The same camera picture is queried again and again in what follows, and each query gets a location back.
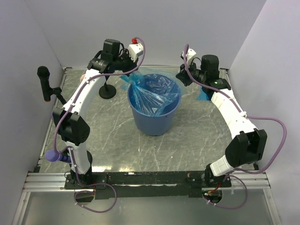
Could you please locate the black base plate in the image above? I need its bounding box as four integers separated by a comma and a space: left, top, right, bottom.
64, 171, 232, 200

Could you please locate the blue plastic trash bin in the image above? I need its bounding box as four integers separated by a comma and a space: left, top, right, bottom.
127, 92, 181, 136

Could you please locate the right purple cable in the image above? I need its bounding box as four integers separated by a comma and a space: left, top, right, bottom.
183, 44, 288, 210

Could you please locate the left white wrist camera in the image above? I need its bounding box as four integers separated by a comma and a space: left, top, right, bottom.
127, 37, 144, 62

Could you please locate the black microphone on stand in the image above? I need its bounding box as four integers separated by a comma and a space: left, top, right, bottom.
37, 66, 67, 105

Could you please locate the blue trash bag roll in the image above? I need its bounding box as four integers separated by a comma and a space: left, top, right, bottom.
197, 87, 210, 101

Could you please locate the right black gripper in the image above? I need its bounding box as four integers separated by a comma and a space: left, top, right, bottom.
177, 60, 207, 87

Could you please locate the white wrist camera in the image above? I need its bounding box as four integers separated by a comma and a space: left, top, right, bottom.
127, 37, 144, 62
186, 48, 196, 67

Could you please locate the beige microphone on stand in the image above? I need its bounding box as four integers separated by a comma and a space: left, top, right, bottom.
79, 72, 117, 99

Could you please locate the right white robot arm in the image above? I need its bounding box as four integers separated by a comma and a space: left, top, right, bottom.
176, 51, 267, 187

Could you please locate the purple microphone on stand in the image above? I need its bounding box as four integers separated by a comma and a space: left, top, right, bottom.
45, 149, 72, 167

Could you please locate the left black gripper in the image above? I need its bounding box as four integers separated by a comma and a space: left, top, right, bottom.
112, 49, 138, 77

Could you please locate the aluminium rail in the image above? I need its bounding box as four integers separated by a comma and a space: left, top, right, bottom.
22, 171, 271, 192

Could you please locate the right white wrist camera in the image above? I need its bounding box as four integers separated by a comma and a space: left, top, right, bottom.
186, 48, 196, 67

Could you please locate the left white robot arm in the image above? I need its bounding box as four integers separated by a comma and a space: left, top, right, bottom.
52, 37, 145, 188

